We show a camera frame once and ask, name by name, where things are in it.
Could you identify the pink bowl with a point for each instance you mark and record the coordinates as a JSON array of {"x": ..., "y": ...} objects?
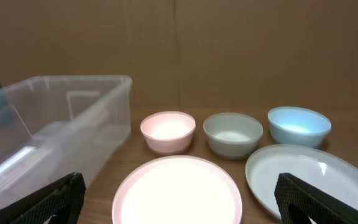
[{"x": 168, "y": 132}]

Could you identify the grey bowl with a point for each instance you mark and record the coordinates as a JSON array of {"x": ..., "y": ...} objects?
[{"x": 232, "y": 135}]

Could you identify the clear plastic storage bin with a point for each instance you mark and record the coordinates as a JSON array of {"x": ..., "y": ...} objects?
[{"x": 61, "y": 124}]

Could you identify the grey plate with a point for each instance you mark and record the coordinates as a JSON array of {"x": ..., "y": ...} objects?
[{"x": 320, "y": 169}]

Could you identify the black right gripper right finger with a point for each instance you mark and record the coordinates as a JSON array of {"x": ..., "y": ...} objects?
[{"x": 300, "y": 203}]

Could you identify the light blue bowl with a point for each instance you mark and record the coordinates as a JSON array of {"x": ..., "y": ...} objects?
[{"x": 298, "y": 126}]

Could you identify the pink plate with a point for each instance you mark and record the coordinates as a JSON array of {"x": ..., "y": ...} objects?
[{"x": 177, "y": 189}]

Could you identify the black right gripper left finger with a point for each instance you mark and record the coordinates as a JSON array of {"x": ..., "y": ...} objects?
[{"x": 59, "y": 202}]

